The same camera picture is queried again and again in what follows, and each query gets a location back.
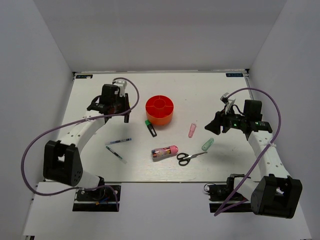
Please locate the green pen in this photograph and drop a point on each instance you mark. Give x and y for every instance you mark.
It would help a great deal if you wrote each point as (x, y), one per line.
(116, 154)

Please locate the pink capped eraser bottle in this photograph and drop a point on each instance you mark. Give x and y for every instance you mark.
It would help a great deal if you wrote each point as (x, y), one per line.
(159, 154)

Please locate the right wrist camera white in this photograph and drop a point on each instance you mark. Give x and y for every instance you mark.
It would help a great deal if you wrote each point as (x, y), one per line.
(228, 102)

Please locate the green correction tape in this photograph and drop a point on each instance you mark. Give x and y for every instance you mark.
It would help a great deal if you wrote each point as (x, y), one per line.
(207, 144)

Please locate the blue label sticker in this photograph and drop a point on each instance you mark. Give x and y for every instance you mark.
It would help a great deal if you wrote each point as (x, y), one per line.
(234, 75)
(84, 76)

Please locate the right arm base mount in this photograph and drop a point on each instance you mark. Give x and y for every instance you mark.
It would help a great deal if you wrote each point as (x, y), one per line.
(218, 193)

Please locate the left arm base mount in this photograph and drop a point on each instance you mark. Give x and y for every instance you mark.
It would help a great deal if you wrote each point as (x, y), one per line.
(97, 201)

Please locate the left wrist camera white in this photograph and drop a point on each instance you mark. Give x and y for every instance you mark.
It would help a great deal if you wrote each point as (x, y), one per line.
(121, 84)

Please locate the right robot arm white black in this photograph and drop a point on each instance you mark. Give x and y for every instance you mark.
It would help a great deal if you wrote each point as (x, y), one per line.
(277, 194)

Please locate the blue pen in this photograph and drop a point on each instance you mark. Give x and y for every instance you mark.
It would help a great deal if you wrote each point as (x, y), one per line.
(118, 141)

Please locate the right blue label sticker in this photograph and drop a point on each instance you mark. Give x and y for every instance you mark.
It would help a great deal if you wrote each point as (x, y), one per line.
(234, 75)

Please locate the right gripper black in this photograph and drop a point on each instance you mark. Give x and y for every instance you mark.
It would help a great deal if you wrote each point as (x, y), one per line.
(220, 119)

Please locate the black handled scissors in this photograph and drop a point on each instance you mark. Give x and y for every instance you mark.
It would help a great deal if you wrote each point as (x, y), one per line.
(184, 158)

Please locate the orange round organizer container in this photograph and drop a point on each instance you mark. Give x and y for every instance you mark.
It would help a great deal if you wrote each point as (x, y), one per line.
(159, 110)

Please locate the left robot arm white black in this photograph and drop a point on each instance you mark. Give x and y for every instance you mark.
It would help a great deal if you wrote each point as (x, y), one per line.
(62, 158)

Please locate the pink correction tape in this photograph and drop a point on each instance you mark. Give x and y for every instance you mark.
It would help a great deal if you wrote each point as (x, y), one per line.
(192, 130)

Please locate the green black highlighter marker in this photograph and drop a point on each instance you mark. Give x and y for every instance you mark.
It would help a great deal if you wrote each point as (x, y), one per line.
(150, 128)

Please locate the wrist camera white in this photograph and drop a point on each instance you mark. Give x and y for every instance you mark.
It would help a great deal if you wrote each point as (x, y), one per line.
(228, 102)
(121, 84)

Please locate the left blue label sticker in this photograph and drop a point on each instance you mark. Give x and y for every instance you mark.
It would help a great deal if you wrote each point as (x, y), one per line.
(84, 76)

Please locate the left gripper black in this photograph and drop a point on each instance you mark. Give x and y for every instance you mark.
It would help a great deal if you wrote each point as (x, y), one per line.
(125, 100)

